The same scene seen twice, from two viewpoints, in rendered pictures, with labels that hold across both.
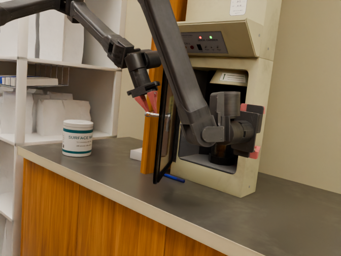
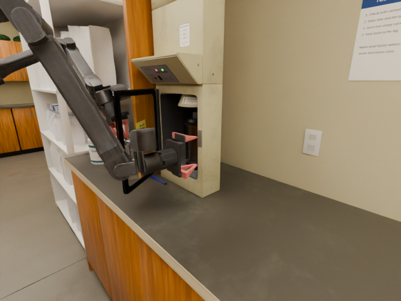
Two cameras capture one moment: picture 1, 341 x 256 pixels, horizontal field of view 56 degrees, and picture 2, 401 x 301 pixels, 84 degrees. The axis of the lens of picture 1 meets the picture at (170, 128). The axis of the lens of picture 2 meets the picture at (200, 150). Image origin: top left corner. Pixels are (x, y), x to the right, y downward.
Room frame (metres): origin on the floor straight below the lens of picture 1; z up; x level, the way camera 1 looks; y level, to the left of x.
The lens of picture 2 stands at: (0.20, -0.35, 1.42)
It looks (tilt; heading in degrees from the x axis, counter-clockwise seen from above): 17 degrees down; 7
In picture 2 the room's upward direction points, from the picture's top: straight up
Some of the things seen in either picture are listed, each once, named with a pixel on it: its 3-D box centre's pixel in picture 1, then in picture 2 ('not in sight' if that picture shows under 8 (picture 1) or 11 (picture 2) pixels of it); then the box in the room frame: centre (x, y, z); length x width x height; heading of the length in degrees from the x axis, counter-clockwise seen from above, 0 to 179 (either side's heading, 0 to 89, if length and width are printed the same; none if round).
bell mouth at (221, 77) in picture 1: (234, 77); (197, 99); (1.22, -0.22, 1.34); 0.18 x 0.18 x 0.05
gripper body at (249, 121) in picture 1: (240, 131); (167, 158); (0.82, -0.18, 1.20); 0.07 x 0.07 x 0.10; 50
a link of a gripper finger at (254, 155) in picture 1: (251, 142); (185, 163); (0.87, -0.23, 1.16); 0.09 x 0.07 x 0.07; 140
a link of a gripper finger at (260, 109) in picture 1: (254, 118); (185, 143); (0.87, -0.23, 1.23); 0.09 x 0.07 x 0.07; 140
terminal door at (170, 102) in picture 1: (168, 116); (141, 137); (1.09, 0.01, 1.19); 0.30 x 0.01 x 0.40; 171
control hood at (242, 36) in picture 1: (209, 38); (164, 70); (1.11, -0.10, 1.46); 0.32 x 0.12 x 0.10; 50
